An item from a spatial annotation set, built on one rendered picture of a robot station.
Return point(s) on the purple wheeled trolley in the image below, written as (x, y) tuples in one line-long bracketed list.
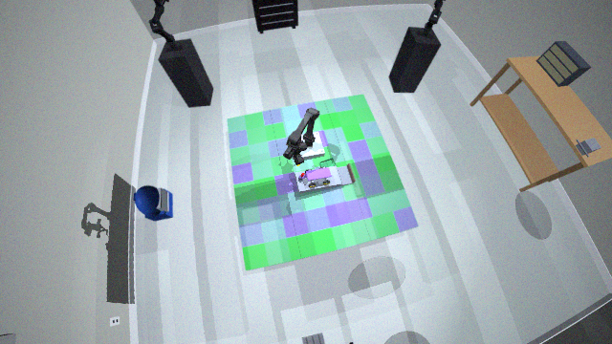
[(320, 173)]

